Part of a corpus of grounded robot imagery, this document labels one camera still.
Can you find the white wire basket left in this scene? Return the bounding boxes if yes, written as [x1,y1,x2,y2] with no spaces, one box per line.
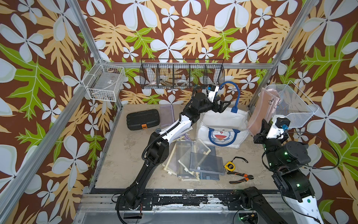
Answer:
[84,61,126,102]

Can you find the dark blue mesh pouch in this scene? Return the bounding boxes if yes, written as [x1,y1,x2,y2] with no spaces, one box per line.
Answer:
[200,146,220,181]

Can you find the purple mesh pouch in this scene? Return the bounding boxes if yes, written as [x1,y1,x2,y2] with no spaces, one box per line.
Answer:
[159,105,175,127]

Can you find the black plastic tool case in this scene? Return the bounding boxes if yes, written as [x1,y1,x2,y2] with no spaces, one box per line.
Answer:
[126,109,160,131]

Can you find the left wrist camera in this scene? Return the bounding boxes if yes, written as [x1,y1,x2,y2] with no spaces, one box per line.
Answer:
[207,85,220,103]

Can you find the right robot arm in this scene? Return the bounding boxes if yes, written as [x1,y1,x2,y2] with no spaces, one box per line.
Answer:
[254,118,323,224]

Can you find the white wire basket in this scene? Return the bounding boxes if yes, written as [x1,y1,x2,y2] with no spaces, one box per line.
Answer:
[84,61,126,102]
[264,82,318,129]

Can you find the pink mesh pencil pouch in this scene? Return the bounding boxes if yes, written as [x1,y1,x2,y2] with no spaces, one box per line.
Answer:
[248,88,280,136]

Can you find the orange black pliers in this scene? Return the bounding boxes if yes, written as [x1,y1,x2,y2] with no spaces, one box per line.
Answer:
[227,170,255,185]

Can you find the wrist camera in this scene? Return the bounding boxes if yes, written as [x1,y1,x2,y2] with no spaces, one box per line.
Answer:
[266,115,291,140]
[207,85,220,103]

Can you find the black wire basket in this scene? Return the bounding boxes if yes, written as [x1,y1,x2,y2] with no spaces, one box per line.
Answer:
[139,58,225,89]

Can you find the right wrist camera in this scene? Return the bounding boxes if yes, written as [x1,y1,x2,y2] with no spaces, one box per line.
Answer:
[266,115,291,140]

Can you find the cream trimmed mesh pouch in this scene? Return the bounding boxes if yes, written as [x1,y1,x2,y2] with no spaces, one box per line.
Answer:
[163,139,211,181]

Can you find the yellow tape measure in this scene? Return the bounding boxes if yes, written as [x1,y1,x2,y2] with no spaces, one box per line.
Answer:
[224,161,235,172]

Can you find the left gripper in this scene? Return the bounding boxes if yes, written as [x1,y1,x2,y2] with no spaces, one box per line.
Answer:
[196,95,229,115]

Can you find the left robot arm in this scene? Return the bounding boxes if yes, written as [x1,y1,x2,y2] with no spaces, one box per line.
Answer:
[116,85,230,211]

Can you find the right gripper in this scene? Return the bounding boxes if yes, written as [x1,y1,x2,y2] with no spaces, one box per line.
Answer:
[254,119,290,172]

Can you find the white wire basket right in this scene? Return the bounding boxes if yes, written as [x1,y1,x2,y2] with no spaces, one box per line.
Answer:
[264,82,318,129]

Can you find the white Doraemon canvas bag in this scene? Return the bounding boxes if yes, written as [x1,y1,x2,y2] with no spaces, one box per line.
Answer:
[196,81,249,148]

